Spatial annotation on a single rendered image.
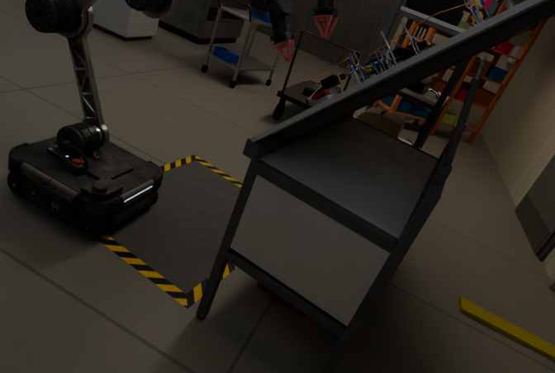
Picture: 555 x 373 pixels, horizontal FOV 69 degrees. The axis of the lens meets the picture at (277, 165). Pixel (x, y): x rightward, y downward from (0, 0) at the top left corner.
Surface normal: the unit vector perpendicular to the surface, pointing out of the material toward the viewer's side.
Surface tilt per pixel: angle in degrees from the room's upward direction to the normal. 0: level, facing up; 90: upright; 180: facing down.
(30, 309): 0
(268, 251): 90
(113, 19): 90
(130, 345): 0
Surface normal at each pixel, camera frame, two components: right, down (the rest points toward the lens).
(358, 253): -0.46, 0.24
